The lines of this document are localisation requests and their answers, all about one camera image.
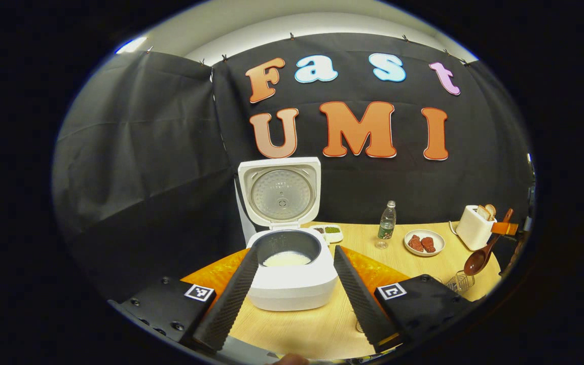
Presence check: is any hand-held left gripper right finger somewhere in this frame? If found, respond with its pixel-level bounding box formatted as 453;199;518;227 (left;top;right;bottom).
334;245;475;354

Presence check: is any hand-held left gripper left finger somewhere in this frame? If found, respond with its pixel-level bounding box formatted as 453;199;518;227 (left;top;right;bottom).
108;246;260;353

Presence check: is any brown wooden spoon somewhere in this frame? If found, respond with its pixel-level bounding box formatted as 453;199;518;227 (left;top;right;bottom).
463;208;515;276

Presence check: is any white rice cooker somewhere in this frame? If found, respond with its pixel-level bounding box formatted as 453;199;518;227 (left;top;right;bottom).
235;157;339;311

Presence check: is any white rice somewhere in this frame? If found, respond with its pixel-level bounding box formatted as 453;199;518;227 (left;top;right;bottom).
263;251;312;267

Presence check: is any wire chopstick holder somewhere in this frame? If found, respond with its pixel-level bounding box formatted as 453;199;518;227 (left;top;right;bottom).
444;270;476;295

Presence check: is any white toaster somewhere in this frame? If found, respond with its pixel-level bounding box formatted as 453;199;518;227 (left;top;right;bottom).
455;206;497;251

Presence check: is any white round plate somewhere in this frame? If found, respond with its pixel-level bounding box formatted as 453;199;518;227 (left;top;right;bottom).
404;229;446;257

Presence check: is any white divided bean dish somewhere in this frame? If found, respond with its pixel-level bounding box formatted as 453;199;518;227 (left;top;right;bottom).
310;225;344;244

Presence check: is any clear plastic water bottle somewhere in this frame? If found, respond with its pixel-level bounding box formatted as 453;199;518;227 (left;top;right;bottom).
375;201;397;249

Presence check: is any black backdrop cloth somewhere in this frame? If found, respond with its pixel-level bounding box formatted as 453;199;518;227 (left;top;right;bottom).
51;33;535;305

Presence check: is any ceiling light panel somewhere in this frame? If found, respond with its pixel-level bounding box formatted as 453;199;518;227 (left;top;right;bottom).
116;36;149;54

